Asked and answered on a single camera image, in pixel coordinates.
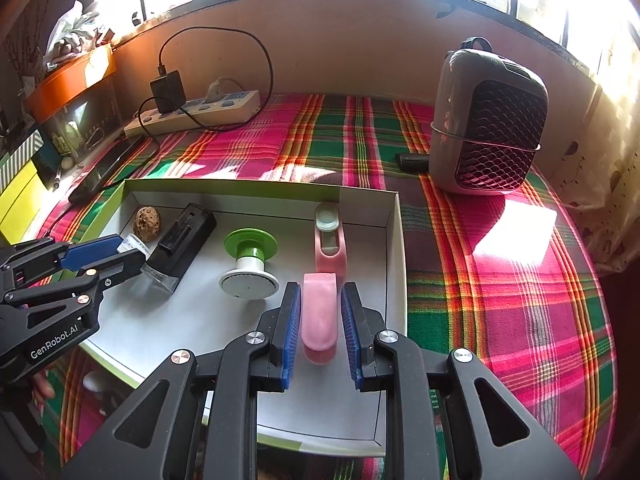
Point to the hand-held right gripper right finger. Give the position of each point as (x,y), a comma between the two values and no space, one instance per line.
(351,335)

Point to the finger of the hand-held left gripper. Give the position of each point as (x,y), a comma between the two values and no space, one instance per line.
(122,265)
(92,252)

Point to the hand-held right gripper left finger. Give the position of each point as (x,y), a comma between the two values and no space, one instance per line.
(291,335)

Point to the white round ribbed cap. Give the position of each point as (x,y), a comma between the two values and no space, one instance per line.
(132,245)

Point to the brown walnut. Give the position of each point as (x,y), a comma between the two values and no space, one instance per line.
(147,220)

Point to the black shaver with clear cap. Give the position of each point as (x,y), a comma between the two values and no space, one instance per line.
(182,245)

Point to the green and white spool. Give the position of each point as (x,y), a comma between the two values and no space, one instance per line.
(250,265)

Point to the green cardboard box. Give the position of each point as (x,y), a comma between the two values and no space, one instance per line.
(200,335)

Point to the person's left hand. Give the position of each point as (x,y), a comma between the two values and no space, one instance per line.
(44,385)

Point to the black power bank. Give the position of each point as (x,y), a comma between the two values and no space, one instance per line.
(107,165)

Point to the yellow box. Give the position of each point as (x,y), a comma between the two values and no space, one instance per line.
(17,200)

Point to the green striped box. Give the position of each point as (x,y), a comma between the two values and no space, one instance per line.
(20,152)

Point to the glass tank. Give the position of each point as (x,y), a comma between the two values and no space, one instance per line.
(80,120)

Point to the pink green plaid tablecloth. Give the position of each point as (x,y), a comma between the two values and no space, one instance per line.
(500,285)

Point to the white power strip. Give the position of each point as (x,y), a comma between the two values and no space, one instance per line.
(200,110)

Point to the orange shelf with clutter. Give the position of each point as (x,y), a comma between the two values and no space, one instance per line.
(65,80)

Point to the black charger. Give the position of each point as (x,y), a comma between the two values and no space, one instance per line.
(167,90)

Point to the small black device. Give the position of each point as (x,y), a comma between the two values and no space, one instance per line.
(412,160)

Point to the white plug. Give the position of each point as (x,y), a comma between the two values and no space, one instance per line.
(217,89)

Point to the dry red branches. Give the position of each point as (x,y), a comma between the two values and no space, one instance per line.
(22,45)

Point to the white plastic bag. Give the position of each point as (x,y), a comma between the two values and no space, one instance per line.
(70,25)

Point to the grey space heater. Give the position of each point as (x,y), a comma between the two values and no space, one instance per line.
(480,125)

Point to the cream dotted curtain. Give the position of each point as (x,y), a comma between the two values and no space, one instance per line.
(615,185)

